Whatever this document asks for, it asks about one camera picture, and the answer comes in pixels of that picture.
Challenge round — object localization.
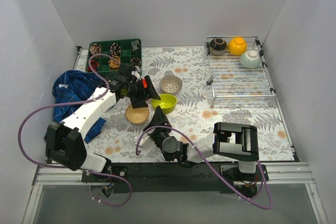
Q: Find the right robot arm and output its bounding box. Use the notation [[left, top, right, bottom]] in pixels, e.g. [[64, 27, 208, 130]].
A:
[[140, 107, 259, 181]]

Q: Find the green compartment tray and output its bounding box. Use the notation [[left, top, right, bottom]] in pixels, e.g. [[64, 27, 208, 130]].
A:
[[86, 38, 142, 77]]

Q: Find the lime green bowl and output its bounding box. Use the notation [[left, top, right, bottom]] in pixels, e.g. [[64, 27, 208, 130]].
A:
[[151, 94, 177, 114]]

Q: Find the rolled tie dark grey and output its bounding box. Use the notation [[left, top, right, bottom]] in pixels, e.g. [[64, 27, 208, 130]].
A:
[[131, 40, 141, 55]]

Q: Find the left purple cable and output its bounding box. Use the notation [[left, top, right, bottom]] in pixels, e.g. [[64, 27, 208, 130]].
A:
[[17, 54, 132, 207]]

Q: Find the black brown bowl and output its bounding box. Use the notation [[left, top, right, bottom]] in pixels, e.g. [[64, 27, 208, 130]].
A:
[[209, 37, 227, 56]]

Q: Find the rolled tie brown black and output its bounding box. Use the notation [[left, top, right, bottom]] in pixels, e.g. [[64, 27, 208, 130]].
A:
[[131, 57, 141, 67]]

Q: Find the patterned brown white bowl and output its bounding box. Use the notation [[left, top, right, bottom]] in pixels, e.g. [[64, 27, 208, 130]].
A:
[[160, 74, 183, 94]]

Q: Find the rolled tie yellow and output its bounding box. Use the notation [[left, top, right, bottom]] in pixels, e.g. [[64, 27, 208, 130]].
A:
[[108, 56, 121, 71]]

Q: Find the rolled tie black dotted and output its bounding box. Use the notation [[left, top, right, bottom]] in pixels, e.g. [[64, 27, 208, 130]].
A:
[[110, 43, 121, 56]]

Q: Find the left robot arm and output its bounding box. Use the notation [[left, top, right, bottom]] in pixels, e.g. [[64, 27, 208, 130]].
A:
[[46, 63, 160, 182]]

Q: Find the beige bowl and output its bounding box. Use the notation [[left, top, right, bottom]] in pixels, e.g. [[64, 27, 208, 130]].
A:
[[125, 105, 150, 125]]

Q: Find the rolled tie pink brown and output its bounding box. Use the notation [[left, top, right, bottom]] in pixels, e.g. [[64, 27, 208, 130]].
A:
[[89, 43, 101, 55]]

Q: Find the rolled tie red black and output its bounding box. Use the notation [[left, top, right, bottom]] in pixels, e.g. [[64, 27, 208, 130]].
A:
[[87, 60, 99, 72]]

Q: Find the pale green bowl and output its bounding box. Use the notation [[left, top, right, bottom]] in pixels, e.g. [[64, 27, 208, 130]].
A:
[[239, 50, 260, 69]]

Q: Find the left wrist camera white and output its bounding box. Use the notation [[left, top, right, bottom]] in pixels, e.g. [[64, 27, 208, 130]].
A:
[[132, 70, 141, 79]]

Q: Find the purple cable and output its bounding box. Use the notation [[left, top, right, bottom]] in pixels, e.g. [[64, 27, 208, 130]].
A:
[[135, 126, 274, 210], [17, 54, 132, 207]]

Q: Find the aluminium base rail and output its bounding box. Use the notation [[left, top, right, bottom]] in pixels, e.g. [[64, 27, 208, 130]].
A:
[[33, 162, 316, 185]]

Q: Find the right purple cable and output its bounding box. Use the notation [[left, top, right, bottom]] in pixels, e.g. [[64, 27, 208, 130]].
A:
[[135, 126, 274, 210]]

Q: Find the floral table mat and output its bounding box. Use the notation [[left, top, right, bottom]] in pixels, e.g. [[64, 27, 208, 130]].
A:
[[51, 46, 296, 163]]

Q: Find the yellow orange bowl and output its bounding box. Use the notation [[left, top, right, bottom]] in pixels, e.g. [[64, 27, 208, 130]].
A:
[[228, 37, 247, 56]]

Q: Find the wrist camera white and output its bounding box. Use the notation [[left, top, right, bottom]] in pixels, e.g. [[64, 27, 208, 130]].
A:
[[133, 135, 149, 147], [132, 70, 141, 79]]

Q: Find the metal dish rack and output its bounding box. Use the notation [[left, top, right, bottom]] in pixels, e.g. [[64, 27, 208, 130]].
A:
[[204, 36, 277, 106]]

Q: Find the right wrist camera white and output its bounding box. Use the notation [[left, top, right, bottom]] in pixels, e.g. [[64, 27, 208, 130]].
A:
[[133, 135, 149, 147]]

